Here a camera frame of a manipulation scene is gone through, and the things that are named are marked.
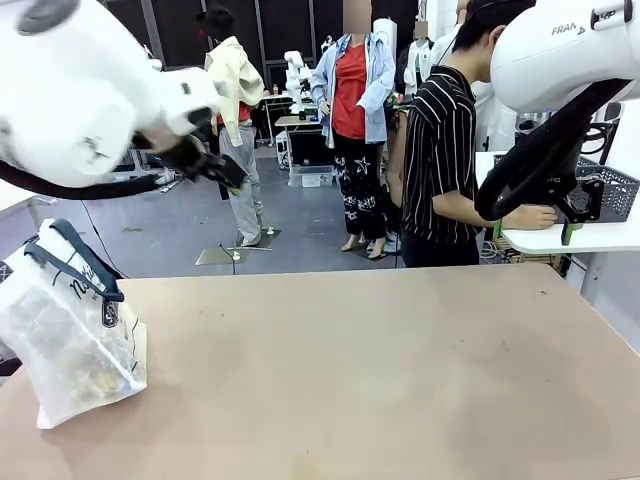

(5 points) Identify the metal floor plate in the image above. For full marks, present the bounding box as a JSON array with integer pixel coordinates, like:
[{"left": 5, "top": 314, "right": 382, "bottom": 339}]
[{"left": 194, "top": 241, "right": 275, "bottom": 267}]

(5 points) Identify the black cabinet box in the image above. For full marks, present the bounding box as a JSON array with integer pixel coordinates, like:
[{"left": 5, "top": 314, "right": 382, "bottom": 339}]
[{"left": 288, "top": 129, "right": 337, "bottom": 169}]

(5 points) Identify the clear plastic storage box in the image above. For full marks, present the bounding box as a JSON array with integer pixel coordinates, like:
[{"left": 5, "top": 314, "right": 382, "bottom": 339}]
[{"left": 288, "top": 164, "right": 335, "bottom": 189}]

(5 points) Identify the person in white coat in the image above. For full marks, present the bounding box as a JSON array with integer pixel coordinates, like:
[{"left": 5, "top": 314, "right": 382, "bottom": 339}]
[{"left": 403, "top": 19, "right": 437, "bottom": 97}]

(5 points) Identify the white side table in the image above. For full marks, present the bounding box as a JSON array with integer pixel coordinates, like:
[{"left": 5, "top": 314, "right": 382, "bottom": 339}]
[{"left": 474, "top": 149, "right": 640, "bottom": 256}]

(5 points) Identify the person's right forearm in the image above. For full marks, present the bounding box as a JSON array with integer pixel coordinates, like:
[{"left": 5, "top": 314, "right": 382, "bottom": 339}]
[{"left": 433, "top": 192, "right": 524, "bottom": 232}]

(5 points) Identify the translucent white shopping bag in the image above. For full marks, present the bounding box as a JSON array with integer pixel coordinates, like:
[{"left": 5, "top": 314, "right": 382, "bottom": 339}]
[{"left": 0, "top": 217, "right": 150, "bottom": 431}]

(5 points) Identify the person in red shirt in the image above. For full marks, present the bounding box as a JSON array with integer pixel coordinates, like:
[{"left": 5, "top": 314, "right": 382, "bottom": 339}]
[{"left": 309, "top": 0, "right": 397, "bottom": 260}]

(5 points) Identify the person in cream jacket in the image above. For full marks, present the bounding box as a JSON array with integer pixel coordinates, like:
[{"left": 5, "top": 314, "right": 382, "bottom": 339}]
[{"left": 196, "top": 3, "right": 267, "bottom": 249}]

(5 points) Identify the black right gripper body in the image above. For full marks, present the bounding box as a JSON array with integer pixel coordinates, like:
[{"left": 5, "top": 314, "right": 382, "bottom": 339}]
[{"left": 537, "top": 167, "right": 584, "bottom": 214}]

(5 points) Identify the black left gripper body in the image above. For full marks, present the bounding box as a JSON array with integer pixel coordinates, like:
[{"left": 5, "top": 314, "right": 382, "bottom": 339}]
[{"left": 171, "top": 136, "right": 225, "bottom": 185}]

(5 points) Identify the person's right hand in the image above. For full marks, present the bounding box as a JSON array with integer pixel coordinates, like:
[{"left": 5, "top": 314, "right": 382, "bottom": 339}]
[{"left": 518, "top": 205, "right": 558, "bottom": 231}]

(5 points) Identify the person in striped black shirt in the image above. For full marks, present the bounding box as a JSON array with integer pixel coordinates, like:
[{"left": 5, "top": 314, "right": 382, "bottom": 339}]
[{"left": 387, "top": 0, "right": 507, "bottom": 269}]

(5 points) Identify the black left arm cable sleeve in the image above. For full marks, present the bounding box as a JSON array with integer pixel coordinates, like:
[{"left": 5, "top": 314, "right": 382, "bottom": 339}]
[{"left": 0, "top": 159, "right": 169, "bottom": 201}]

